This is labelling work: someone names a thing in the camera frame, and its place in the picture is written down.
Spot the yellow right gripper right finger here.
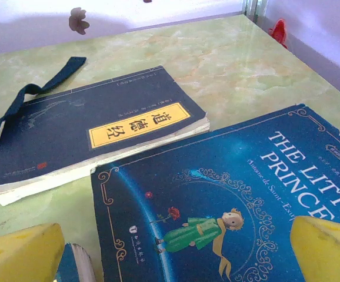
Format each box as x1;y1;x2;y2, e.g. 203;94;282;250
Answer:
289;216;340;282

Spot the blue Little Prince book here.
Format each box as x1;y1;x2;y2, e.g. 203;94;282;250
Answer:
90;103;340;282

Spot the aluminium corner post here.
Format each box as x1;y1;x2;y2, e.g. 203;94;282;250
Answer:
242;0;266;23

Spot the small blue-covered book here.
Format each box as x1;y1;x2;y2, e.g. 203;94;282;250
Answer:
54;242;96;282

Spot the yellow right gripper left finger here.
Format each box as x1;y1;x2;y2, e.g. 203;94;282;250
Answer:
0;222;65;282

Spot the dark book with yellow label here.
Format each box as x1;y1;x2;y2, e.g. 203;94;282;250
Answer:
0;65;211;207

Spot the navy blue school backpack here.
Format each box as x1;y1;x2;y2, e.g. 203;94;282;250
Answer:
0;56;87;169

